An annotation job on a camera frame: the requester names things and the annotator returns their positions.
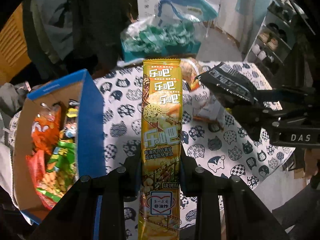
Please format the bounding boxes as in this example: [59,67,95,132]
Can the hanging dark clothes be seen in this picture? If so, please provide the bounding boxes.
[22,0,133,83]

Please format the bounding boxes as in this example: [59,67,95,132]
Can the orange snack bag in box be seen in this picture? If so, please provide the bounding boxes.
[31,103,61,155]

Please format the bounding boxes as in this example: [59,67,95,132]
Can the cat pattern tablecloth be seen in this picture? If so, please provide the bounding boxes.
[93,60,296,240]

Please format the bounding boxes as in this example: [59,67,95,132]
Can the white orange snack bag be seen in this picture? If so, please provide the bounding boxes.
[193,91,226,128]

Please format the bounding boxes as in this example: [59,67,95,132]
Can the black yellow noodle snack bag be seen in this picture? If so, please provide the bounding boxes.
[59,99,79,142]

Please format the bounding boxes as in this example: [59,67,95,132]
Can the person right hand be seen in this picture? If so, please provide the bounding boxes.
[304,149,320,179]

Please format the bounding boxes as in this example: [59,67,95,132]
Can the blue white plastic bag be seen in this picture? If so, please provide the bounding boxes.
[155,0,219,23]

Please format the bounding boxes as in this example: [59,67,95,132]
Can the long yellow chip pack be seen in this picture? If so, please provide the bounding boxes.
[138,59,183,239]

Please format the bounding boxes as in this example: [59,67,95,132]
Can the teal box with green bags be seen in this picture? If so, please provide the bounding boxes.
[120,16,206,62]

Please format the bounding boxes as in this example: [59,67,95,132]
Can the orange chip snack bag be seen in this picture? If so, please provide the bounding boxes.
[180,57,205,91]

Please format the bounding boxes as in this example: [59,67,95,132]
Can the green snack bag in box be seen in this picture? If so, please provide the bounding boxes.
[36,141,76,203]

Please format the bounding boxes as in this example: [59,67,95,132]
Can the blue cardboard box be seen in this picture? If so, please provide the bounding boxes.
[13,69,106,224]

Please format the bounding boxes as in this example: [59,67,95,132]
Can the small black snack bag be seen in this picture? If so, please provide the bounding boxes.
[195,62,259,108]

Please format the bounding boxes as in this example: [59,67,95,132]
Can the shoe rack with shoes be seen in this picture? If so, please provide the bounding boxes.
[245,0,315,69]

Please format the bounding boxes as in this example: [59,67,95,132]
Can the grey cloth pile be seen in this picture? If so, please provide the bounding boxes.
[0,81,31,118]

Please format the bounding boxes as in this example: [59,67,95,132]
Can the wooden louvered door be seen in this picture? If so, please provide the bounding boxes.
[0,3,31,85]

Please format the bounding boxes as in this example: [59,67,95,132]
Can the red snack bag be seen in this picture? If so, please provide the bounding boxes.
[25,150,55,210]

